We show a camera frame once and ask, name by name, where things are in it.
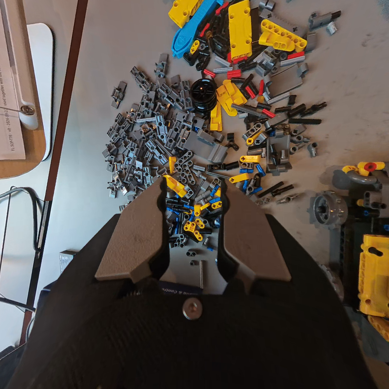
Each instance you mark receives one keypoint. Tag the grey desk with wooden edge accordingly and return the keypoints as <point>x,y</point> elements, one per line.
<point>121,45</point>

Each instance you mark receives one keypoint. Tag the black adapter block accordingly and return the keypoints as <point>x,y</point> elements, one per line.
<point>68,258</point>

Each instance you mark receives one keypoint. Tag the long brown rod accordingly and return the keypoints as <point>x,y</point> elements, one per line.
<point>201,273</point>

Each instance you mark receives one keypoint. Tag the blue curved piece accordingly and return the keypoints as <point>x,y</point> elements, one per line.
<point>188,33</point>

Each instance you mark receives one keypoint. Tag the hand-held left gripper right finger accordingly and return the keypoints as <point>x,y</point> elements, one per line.
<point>255,246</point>

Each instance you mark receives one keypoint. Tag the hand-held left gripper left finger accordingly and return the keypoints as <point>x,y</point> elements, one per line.
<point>133,243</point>

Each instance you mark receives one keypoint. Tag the group of yellow beams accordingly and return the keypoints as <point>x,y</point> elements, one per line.
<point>240,30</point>

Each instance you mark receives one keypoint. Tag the pile of small dark pieces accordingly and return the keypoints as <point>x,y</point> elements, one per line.
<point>152,127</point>

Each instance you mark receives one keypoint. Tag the wooden board with instruction sheet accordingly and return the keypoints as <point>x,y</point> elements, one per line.
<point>12,91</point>

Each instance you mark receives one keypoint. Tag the yellow toy block vehicle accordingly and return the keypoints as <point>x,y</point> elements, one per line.
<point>373,267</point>

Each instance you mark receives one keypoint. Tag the white stand base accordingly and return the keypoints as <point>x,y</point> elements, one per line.
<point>42,60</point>

